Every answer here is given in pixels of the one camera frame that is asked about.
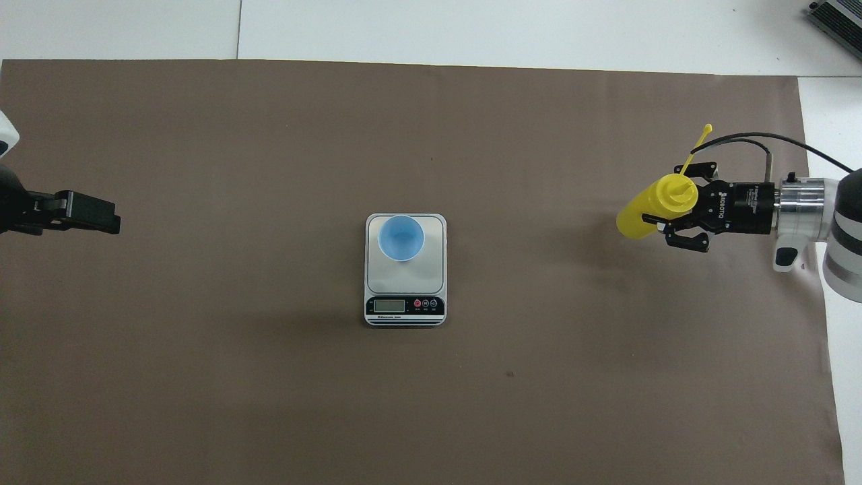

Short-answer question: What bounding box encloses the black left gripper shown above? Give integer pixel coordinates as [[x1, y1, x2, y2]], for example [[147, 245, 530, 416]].
[[0, 165, 122, 236]]

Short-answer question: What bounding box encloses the yellow squeeze bottle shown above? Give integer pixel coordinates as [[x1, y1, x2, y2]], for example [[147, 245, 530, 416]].
[[616, 124, 713, 239]]

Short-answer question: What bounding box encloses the silver digital kitchen scale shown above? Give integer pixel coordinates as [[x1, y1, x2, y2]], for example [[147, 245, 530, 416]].
[[364, 214, 447, 327]]

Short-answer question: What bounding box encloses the grey metal device box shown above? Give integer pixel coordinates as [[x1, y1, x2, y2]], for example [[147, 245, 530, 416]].
[[807, 0, 862, 63]]

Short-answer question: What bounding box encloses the brown paper table mat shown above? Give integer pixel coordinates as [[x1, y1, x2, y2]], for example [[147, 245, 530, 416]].
[[0, 59, 846, 485]]

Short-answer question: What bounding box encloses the light blue plastic cup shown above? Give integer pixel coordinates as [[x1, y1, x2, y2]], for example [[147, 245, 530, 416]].
[[378, 215, 426, 262]]

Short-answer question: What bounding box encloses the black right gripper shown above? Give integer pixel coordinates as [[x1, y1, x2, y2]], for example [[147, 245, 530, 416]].
[[641, 162, 775, 253]]

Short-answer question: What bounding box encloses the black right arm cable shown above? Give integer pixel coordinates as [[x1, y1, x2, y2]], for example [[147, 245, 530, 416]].
[[690, 131, 856, 183]]

